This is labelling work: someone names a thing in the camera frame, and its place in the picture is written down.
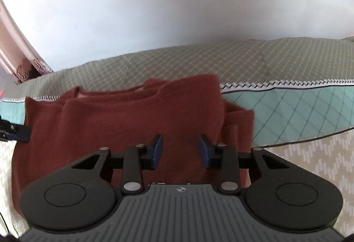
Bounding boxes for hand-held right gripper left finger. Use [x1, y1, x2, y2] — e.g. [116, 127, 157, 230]
[70, 134, 164, 194]

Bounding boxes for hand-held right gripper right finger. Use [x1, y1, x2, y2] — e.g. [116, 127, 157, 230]
[198, 134, 291, 194]

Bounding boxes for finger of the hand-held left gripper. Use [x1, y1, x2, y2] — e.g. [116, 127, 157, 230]
[0, 117, 31, 143]

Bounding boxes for dark red sweater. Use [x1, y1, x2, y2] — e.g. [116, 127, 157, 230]
[11, 73, 255, 216]

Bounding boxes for pink lace-trimmed curtain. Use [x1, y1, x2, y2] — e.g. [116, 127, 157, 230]
[0, 0, 54, 85]

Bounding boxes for patterned bed quilt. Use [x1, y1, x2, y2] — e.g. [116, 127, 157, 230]
[0, 37, 354, 242]

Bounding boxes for thin black cable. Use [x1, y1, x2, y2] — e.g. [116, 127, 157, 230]
[0, 211, 12, 236]

